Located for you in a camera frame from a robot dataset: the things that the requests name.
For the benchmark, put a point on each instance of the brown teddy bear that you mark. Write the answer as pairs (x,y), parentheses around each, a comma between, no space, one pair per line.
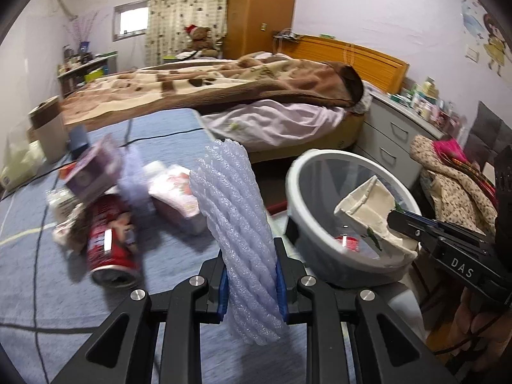
(200,41)

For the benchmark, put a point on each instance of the small window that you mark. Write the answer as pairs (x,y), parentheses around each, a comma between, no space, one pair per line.
(130,20)

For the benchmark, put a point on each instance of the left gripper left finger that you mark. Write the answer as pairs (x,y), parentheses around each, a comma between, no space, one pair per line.
(146,330)

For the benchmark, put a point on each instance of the floral clothes pile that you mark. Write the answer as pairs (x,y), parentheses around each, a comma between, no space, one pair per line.
(460,194)

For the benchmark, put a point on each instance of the cluttered side desk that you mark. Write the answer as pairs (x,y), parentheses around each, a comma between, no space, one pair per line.
(83,67)

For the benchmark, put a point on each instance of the tissue pack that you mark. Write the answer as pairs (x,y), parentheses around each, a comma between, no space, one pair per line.
(22,157)

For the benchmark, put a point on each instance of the lavender foam fruit net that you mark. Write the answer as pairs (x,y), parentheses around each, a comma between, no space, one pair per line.
(229,197)

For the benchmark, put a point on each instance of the pink bed sheet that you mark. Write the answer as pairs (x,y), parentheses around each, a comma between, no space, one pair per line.
(268,124)

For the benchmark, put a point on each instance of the navy glasses case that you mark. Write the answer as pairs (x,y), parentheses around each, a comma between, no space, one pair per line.
(78,141)

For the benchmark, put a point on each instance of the orange wooden headboard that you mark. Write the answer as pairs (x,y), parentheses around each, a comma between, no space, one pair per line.
(383,71)

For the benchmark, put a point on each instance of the red cartoon drink can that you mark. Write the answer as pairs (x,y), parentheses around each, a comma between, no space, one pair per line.
(112,247)

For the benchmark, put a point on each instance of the dark chair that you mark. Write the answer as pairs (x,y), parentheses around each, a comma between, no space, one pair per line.
(488,136)

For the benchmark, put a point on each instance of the right hand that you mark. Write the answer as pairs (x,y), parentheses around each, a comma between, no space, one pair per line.
(464,327)

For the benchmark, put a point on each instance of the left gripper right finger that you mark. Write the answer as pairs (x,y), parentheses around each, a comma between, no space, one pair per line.
(352,336)

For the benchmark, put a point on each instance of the blue checkered table cloth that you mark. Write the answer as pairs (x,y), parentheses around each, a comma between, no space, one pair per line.
(49,308)

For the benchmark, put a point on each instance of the dried flower branches vase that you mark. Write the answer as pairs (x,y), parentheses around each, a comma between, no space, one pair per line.
(79,29)

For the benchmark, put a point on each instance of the orange wooden wardrobe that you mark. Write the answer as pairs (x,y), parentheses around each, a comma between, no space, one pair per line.
(252,25)

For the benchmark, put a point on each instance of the brown paw print blanket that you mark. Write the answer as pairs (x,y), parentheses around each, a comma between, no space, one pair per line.
(213,88)

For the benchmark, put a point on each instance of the brown white tumbler cup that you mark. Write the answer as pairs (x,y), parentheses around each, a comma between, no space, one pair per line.
(49,128)

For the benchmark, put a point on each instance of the snack wrapper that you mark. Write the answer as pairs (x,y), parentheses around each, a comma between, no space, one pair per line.
(72,220)

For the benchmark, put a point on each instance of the strawberry milk carton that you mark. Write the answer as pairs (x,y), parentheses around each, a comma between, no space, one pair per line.
(172,197)

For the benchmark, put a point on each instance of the purple milk carton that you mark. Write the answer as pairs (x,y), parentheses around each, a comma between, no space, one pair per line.
(96,171)

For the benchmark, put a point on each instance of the cartoon girl wall sticker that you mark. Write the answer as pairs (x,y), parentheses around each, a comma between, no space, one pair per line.
(486,39)

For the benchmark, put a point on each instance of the grey drawer cabinet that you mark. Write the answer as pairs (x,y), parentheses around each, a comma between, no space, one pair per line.
(386,136)

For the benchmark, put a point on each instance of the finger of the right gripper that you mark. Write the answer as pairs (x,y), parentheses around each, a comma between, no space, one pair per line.
(412,223)

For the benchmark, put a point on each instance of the white trash bin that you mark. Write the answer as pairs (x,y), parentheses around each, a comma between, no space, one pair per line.
(315,183)

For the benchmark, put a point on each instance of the heart pattern curtain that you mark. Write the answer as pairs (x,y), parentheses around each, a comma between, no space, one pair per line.
(167,21)

